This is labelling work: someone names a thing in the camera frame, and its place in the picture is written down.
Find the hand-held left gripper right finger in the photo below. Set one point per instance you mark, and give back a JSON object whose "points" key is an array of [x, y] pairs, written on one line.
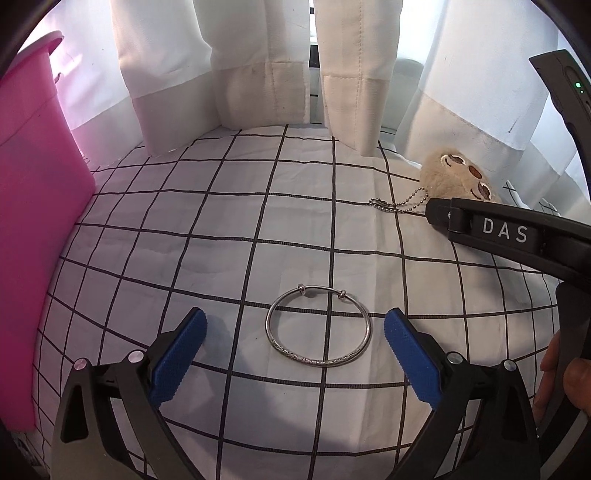
{"points": [[415, 364]]}

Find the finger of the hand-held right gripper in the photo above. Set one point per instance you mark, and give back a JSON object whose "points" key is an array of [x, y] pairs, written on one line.
{"points": [[438, 212]]}

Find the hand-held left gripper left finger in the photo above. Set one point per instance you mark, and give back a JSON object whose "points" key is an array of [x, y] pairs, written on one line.
{"points": [[178, 360]]}

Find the small silver bangle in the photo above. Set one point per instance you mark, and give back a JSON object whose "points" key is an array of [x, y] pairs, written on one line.
{"points": [[301, 289]]}

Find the pink plastic bin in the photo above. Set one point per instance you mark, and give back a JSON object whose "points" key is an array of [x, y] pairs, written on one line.
{"points": [[32, 230]]}

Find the person's right hand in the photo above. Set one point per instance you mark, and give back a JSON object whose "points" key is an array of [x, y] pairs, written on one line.
{"points": [[579, 381]]}

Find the white black checkered tablecloth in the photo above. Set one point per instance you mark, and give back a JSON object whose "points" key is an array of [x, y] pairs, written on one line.
{"points": [[207, 230]]}

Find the white curtain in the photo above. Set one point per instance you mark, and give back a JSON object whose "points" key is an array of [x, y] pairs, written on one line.
{"points": [[461, 69], [184, 69]]}

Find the beige curtain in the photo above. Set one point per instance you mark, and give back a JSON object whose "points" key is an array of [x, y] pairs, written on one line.
{"points": [[355, 69]]}

